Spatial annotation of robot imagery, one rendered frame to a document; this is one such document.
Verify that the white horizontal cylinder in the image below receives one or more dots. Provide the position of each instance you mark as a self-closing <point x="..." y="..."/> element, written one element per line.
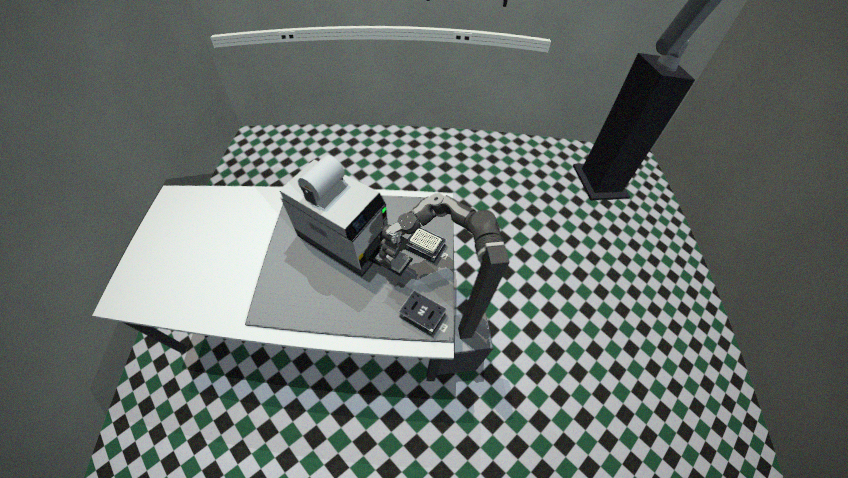
<point x="321" y="177"/>

